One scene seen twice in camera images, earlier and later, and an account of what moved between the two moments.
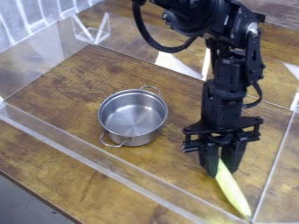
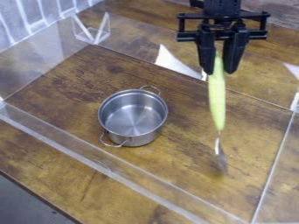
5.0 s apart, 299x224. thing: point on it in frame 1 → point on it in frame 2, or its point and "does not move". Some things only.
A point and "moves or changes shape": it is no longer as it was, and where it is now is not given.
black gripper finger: (232, 155) → (234, 49)
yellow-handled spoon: (229, 185) moves or changes shape
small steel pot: (134, 115) does not move
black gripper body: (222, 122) → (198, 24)
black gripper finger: (210, 157) → (206, 45)
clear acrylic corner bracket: (90, 34) does not move
